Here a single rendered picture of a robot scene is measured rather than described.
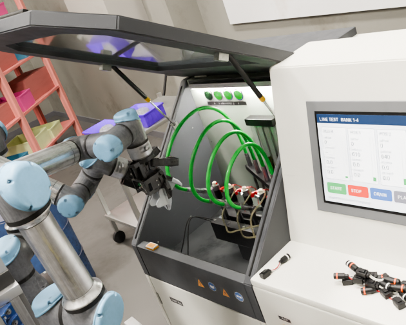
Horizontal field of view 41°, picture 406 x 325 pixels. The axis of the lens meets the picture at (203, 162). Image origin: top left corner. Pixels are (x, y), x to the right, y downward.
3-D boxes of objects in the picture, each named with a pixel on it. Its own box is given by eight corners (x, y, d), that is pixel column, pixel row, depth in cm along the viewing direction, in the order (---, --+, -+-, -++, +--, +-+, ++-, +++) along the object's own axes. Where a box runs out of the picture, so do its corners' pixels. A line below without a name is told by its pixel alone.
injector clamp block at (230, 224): (222, 252, 222) (209, 221, 216) (238, 238, 228) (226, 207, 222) (286, 272, 197) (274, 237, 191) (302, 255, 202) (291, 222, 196)
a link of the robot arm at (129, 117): (105, 119, 165) (120, 108, 172) (119, 151, 169) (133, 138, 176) (125, 116, 161) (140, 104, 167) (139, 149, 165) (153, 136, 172)
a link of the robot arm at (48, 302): (65, 312, 164) (45, 276, 159) (98, 314, 157) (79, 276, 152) (39, 342, 155) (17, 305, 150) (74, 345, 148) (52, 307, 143)
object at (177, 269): (150, 276, 232) (136, 246, 226) (157, 270, 234) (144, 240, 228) (256, 320, 185) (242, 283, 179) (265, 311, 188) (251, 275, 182)
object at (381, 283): (329, 289, 158) (325, 274, 156) (349, 267, 164) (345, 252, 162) (403, 312, 141) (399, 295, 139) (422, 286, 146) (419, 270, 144)
